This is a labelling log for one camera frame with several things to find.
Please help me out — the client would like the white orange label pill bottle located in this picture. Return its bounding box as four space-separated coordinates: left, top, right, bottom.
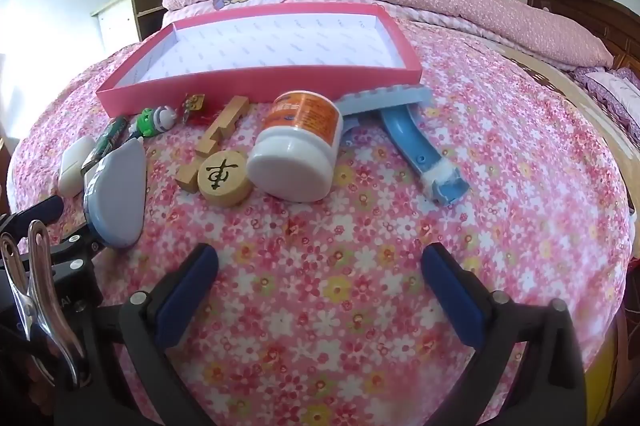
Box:
247 91 344 202

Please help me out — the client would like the metal spring clip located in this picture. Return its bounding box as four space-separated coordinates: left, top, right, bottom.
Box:
0 220 86 387

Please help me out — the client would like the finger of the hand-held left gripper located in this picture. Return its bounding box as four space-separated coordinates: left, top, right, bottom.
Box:
49 229 107 266
0 195 65 238

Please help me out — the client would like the green lighter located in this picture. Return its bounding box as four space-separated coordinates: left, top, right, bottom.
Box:
81 116 132 172

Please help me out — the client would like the wooden puzzle block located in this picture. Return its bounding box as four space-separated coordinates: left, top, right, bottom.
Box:
175 96 250 194

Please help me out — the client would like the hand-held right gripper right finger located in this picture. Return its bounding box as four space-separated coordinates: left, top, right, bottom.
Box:
421 242 586 426

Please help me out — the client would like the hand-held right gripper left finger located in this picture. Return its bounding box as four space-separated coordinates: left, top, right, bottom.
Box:
119 243 236 426

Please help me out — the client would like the purple pillow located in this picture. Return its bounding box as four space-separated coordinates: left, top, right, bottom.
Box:
571 65 640 133

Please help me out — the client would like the dark wooden headboard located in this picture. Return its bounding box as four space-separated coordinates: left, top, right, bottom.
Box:
525 0 640 74

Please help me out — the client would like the pink floral bedsheet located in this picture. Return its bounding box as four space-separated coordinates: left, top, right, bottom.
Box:
7 19 636 426

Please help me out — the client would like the white earbud case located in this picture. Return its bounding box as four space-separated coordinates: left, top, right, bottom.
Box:
58 137 96 198

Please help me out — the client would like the pink cardboard box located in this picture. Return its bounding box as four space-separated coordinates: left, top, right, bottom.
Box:
96 2 423 117

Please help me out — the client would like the white cabinet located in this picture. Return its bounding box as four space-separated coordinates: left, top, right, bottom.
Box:
90 0 169 56

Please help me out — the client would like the round wooden chess piece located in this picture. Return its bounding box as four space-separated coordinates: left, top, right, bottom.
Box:
196 151 253 208

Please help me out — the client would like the green white toy figure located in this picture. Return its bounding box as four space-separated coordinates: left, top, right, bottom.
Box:
130 106 176 143

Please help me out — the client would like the grey blue oval case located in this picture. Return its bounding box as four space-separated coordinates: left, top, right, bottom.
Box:
84 141 148 249

